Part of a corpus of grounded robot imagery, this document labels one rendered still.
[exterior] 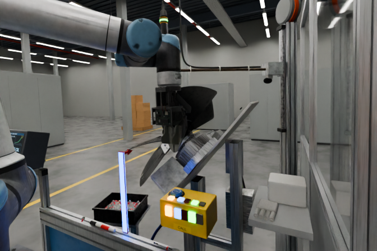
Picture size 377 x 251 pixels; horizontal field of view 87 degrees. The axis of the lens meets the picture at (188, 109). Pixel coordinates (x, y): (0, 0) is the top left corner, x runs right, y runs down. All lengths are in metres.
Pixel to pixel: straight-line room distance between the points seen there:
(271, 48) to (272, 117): 7.50
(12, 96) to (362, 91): 7.00
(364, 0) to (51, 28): 0.57
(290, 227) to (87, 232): 0.84
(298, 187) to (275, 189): 0.10
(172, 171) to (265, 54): 12.47
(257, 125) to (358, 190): 6.00
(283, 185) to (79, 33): 1.01
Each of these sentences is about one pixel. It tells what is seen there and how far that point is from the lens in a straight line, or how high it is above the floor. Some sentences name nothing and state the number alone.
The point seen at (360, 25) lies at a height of 1.51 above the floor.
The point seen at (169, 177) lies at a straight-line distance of 1.07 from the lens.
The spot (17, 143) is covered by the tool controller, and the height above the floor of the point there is 1.19.
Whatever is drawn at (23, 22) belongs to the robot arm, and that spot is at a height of 1.54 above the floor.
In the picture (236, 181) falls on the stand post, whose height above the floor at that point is 0.95.
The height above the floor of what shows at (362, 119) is 1.34.
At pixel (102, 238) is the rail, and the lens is 1.03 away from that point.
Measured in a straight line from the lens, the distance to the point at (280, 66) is 1.27.
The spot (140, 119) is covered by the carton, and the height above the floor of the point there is 0.49.
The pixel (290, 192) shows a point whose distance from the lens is 1.13.
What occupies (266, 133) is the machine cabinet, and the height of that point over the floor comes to 0.25.
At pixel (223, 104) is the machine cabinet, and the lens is 8.19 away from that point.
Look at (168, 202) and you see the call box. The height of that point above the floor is 1.07.
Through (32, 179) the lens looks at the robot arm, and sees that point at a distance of 0.69.
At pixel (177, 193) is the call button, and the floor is 1.08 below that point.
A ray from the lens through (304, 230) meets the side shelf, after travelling 1.02.
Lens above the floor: 1.39
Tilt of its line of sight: 3 degrees down
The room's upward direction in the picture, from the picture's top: 2 degrees counter-clockwise
